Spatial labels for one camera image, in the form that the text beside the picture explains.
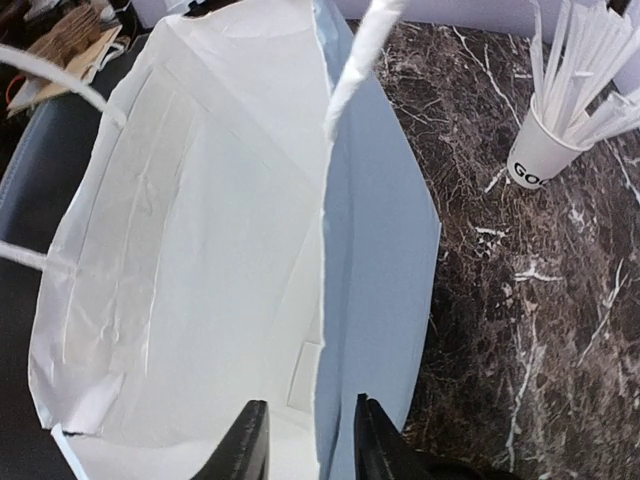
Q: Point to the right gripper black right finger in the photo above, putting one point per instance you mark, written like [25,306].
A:
[380,451]

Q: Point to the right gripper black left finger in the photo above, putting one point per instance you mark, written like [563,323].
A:
[243,453]

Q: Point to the light blue paper bag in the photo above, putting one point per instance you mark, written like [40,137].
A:
[252,225]

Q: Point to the white cup holding straws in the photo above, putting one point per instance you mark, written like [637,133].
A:
[537,155]

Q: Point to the bundle of wrapped white straws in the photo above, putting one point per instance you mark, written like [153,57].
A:
[590,46]

